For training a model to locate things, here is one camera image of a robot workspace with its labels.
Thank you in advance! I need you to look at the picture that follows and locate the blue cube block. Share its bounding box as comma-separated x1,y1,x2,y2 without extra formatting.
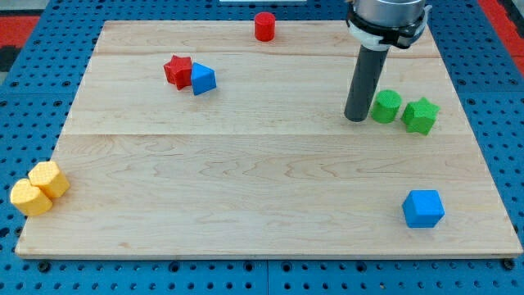
402,190,445,228

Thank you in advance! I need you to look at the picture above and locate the red cylinder block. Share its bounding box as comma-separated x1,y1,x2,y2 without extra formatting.
254,11,276,42

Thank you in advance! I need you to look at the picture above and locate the blue triangle block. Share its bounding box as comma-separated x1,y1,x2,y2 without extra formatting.
191,62,216,95

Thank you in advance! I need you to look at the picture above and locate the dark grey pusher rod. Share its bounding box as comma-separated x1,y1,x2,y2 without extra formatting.
344,45,388,122

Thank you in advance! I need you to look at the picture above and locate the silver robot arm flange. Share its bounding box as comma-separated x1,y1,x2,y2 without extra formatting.
346,0,432,52

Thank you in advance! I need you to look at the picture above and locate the green cylinder block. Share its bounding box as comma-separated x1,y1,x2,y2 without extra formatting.
371,89,402,124

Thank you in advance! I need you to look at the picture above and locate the red star block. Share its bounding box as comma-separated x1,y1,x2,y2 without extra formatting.
163,55,192,90

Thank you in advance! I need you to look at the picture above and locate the yellow heart block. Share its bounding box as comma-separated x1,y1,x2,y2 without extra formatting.
10,179,52,216

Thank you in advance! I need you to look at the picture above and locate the light wooden board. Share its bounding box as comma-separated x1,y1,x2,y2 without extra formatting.
16,20,522,260

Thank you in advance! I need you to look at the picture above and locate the green star block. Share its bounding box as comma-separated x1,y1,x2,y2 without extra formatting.
401,97,440,135

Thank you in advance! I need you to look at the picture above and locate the yellow hexagon block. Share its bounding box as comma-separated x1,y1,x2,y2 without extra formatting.
28,161,70,199

